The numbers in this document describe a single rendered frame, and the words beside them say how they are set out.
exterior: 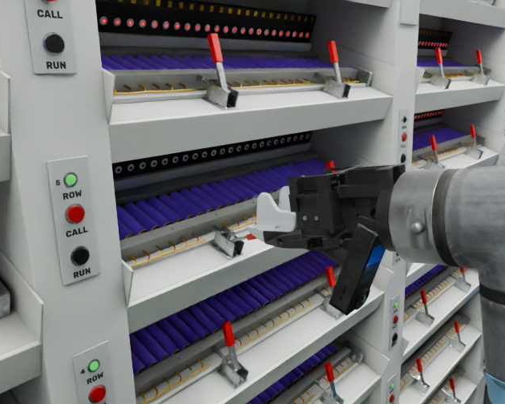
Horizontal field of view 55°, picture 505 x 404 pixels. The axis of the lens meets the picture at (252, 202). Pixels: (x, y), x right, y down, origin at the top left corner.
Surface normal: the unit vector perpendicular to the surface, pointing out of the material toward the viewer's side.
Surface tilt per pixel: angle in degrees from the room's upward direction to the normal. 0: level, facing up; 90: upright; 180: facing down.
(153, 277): 20
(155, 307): 110
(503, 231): 89
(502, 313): 90
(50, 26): 90
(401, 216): 71
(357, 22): 90
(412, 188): 40
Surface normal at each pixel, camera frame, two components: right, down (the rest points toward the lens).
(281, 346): 0.23, -0.86
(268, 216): -0.68, 0.21
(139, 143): 0.70, 0.47
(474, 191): -0.60, -0.52
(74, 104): 0.74, 0.14
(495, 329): -0.96, 0.14
